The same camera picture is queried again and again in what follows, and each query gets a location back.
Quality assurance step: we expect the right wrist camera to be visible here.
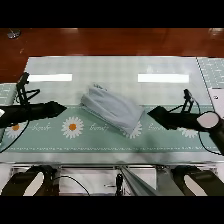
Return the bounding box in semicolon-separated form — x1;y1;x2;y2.
169;88;196;114

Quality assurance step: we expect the silver frame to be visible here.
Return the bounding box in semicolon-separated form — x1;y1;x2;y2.
0;161;224;197

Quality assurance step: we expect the grey garment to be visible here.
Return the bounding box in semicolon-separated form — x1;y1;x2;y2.
80;82;145;136

